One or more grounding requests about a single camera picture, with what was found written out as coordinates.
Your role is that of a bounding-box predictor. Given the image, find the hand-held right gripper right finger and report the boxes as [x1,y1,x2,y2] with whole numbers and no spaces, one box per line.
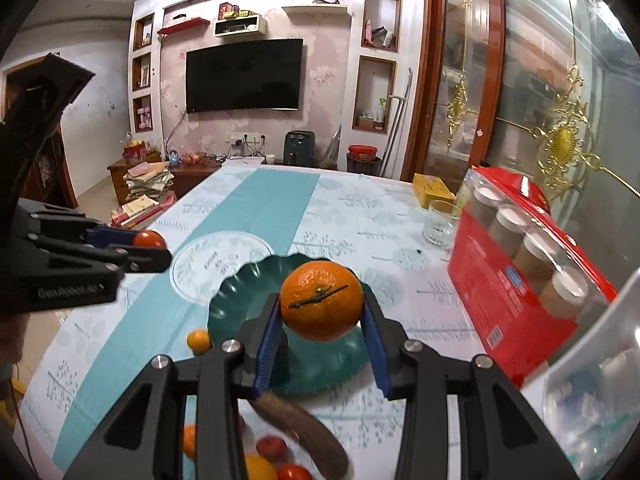
[361,294,581,480]

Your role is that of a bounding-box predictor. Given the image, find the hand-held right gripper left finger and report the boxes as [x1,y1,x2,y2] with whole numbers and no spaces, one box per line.
[62,292,291,480]

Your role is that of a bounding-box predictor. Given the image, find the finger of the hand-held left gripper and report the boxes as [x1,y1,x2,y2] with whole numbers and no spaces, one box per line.
[17,199,146,256]
[30,242,173,286]

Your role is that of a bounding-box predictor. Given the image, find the dark green wavy plate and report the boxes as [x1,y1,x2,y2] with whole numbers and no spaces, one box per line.
[207,254,396,395]

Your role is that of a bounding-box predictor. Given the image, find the small kumquat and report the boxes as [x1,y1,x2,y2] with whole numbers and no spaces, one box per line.
[186,329,212,356]

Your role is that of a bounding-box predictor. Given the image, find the orange with stem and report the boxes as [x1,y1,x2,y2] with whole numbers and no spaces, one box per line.
[279,259,364,343]

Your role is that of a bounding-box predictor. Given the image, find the brown overripe banana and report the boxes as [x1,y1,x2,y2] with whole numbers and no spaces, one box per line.
[248,391,349,480]

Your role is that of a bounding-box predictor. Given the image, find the wrinkled red apple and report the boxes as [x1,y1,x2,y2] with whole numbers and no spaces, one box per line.
[256,435,288,462]

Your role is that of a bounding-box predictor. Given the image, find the large yellow grapefruit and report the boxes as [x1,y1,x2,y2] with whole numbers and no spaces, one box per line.
[244,454,279,480]

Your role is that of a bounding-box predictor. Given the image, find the stack of books and papers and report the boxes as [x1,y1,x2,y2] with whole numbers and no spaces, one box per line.
[110,161,178,228]

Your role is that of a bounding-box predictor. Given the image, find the brown wooden door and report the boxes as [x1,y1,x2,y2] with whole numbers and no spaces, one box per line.
[0,57,78,208]

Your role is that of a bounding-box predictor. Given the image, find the wooden television cabinet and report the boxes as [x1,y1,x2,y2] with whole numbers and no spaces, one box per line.
[107,152,266,206]

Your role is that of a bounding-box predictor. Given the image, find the red box of cups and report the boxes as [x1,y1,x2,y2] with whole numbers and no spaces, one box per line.
[447,165,618,390]

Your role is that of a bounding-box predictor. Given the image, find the tree print tablecloth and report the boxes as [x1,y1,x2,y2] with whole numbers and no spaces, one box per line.
[15,162,551,480]

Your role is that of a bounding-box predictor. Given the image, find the clear drinking glass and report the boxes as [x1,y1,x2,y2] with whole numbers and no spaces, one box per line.
[422,200,463,248]

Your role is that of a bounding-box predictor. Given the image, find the yellow cardboard box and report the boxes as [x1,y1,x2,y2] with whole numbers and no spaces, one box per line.
[412,173,457,209]

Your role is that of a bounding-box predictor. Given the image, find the dark grey air fryer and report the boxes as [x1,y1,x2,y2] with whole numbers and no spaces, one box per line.
[283,130,317,167]

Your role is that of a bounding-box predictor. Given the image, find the white plastic container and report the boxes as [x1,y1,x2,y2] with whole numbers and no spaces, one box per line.
[520,270,640,480]

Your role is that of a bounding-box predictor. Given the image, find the metal crutches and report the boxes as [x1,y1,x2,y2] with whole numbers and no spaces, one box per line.
[384,67,412,178]

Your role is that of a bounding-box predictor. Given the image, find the small gold door ornament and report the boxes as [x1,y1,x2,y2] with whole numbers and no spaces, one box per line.
[447,77,468,136]

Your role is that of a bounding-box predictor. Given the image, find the large gold door ornament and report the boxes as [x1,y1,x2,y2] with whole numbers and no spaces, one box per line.
[532,65,601,191]

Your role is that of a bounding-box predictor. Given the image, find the wooden framed glass door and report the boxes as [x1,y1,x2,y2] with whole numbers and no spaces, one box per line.
[400,0,506,186]

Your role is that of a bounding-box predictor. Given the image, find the black wall television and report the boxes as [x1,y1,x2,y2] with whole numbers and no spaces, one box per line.
[185,38,305,113]

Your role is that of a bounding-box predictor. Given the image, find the red wall shelf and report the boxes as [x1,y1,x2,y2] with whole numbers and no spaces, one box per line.
[157,17,211,36]

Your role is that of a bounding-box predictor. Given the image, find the white box wall shelf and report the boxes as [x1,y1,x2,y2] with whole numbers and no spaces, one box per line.
[214,14,266,37]

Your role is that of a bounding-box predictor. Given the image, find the white flat wall shelf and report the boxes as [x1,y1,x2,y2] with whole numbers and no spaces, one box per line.
[281,4,348,16]

